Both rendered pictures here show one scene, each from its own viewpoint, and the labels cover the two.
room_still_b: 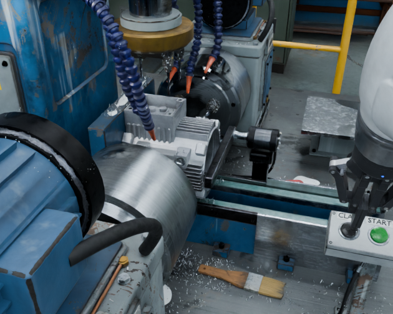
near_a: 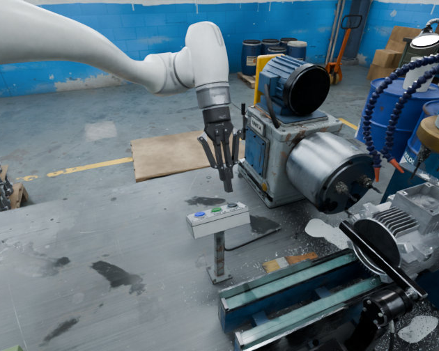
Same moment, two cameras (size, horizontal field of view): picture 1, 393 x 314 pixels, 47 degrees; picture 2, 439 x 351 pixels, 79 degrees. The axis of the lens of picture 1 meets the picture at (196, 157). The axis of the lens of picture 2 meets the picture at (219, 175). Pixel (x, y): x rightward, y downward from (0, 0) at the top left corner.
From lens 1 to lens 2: 1.24 m
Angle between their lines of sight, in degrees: 104
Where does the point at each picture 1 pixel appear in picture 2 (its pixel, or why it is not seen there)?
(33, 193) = (283, 73)
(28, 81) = not seen: hidden behind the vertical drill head
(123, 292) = (267, 120)
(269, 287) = (272, 265)
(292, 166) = not seen: outside the picture
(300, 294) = (254, 274)
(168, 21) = not seen: outside the picture
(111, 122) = (407, 170)
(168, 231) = (296, 159)
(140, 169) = (331, 147)
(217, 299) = (288, 244)
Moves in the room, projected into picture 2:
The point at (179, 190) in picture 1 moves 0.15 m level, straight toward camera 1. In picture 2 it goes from (316, 168) to (279, 150)
